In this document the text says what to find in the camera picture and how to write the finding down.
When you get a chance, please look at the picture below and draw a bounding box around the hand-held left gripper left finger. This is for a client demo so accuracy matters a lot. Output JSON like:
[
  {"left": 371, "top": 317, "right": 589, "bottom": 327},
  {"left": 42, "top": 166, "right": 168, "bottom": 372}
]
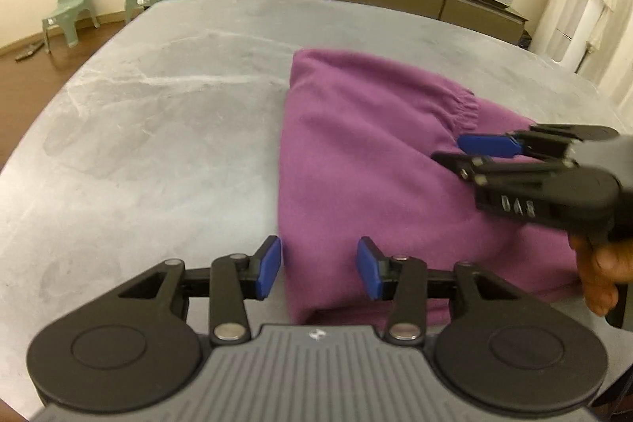
[{"left": 118, "top": 235, "right": 282, "bottom": 346}]

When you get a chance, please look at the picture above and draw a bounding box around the cream curtain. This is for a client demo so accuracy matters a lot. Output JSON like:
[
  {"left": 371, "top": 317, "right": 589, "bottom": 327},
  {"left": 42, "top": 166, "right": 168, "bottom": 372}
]
[{"left": 593, "top": 0, "right": 633, "bottom": 116}]

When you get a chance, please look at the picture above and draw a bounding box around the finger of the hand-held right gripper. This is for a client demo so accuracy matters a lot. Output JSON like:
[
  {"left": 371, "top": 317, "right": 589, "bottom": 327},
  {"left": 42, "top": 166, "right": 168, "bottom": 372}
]
[
  {"left": 431, "top": 151, "right": 577, "bottom": 188},
  {"left": 457, "top": 124, "right": 619, "bottom": 158}
]

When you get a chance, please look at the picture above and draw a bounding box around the white standing air conditioner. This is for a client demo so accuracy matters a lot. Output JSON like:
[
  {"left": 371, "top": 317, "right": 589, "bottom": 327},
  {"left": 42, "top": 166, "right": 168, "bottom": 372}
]
[{"left": 546, "top": 0, "right": 594, "bottom": 72}]

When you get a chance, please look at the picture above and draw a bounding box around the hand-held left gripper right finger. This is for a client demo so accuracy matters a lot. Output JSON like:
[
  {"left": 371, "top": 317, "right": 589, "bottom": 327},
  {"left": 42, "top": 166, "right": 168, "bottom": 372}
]
[{"left": 357, "top": 236, "right": 525, "bottom": 346}]

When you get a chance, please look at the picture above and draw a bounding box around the purple fleece garment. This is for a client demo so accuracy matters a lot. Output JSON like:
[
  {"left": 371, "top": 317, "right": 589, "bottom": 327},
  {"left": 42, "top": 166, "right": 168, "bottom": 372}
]
[{"left": 277, "top": 47, "right": 584, "bottom": 329}]

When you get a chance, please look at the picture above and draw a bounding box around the person's right hand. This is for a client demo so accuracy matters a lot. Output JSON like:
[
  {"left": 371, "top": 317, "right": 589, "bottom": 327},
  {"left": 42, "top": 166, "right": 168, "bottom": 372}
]
[{"left": 569, "top": 239, "right": 619, "bottom": 316}]

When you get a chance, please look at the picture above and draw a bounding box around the dark flat thing on floor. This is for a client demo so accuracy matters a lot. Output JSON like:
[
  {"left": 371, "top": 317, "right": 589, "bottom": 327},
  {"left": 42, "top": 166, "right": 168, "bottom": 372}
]
[{"left": 15, "top": 41, "right": 45, "bottom": 62}]

